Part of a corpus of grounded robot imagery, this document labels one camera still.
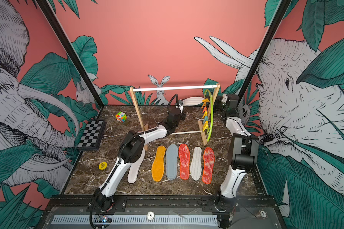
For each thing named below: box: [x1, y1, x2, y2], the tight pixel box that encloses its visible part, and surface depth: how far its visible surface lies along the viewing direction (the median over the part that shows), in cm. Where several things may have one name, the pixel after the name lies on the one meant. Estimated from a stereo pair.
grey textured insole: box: [190, 146, 203, 181], surface depth 90 cm
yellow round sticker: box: [98, 161, 108, 171], surface depth 90 cm
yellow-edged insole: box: [151, 145, 166, 182], surface depth 90 cm
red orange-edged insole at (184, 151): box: [178, 143, 191, 181], surface depth 92 cm
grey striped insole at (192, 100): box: [182, 96, 205, 106], surface depth 96 cm
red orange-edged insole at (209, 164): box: [202, 146, 215, 185], surface depth 90 cm
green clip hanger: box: [201, 85, 214, 142], surface depth 77 cm
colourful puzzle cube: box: [115, 111, 128, 123], surface depth 109 cm
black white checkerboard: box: [76, 119, 107, 152], surface depth 100 cm
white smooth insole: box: [166, 143, 179, 181], surface depth 90 cm
